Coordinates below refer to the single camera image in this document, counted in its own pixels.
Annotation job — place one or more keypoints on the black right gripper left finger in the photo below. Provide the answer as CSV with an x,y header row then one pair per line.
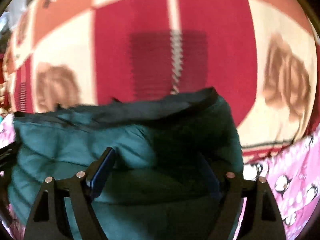
x,y
48,216

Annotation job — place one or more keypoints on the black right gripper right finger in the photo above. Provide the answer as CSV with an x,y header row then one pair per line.
x,y
248,210

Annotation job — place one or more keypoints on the teal quilted puffer jacket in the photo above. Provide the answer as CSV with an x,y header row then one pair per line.
x,y
161,202

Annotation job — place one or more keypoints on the pink penguin print blanket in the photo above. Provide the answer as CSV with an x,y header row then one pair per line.
x,y
292,182

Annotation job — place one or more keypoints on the red cream rose bedspread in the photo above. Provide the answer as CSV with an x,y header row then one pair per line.
x,y
260,56

